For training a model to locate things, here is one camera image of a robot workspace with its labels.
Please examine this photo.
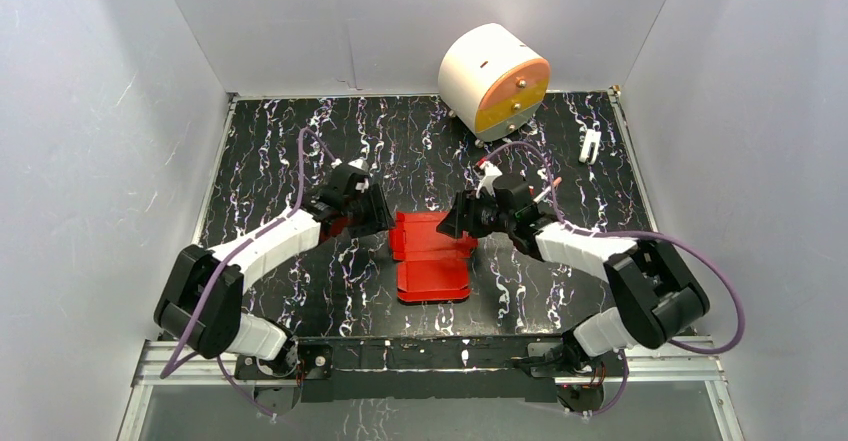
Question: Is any red paper box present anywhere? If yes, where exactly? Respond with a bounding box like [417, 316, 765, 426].
[388, 212, 478, 303]

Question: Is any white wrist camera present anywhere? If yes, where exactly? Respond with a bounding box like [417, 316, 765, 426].
[474, 159, 502, 198]
[347, 158, 370, 193]

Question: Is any aluminium frame rail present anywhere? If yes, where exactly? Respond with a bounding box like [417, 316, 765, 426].
[118, 336, 744, 440]

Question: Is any pink capped white pen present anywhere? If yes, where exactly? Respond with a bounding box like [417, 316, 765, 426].
[534, 177, 562, 203]

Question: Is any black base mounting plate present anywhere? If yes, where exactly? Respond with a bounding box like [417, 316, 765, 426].
[234, 334, 624, 405]

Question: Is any white clip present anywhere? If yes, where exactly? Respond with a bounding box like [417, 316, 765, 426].
[579, 129, 601, 165]

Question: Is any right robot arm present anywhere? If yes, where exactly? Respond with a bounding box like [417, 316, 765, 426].
[437, 174, 710, 375]

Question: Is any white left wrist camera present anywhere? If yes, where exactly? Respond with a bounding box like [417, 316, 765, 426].
[347, 158, 370, 193]

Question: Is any white round drawer cabinet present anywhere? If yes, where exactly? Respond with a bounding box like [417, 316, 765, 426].
[437, 23, 551, 143]

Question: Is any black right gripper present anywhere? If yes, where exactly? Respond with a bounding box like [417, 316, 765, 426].
[436, 189, 515, 239]

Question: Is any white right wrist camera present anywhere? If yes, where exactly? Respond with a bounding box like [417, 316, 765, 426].
[474, 159, 502, 198]

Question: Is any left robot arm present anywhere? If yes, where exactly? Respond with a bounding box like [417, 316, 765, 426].
[153, 159, 394, 377]

